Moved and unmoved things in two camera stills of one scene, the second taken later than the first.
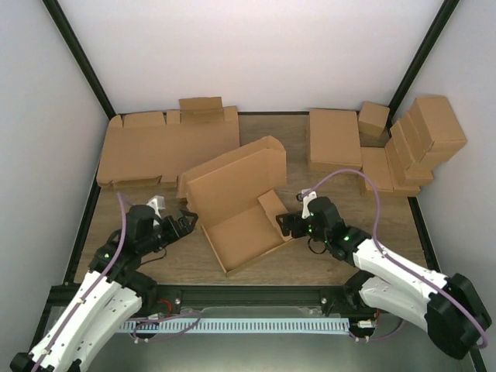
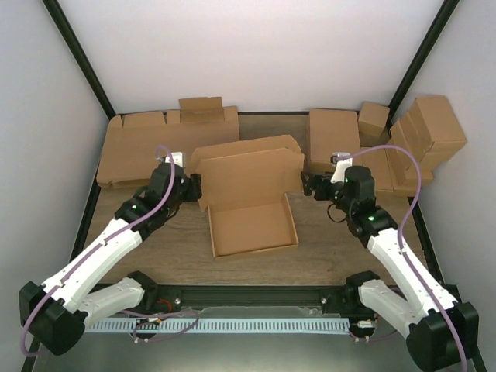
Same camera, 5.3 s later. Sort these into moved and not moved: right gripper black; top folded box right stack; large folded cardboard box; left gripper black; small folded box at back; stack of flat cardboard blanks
Moved: left gripper black; right gripper black
Not moved: large folded cardboard box; stack of flat cardboard blanks; small folded box at back; top folded box right stack
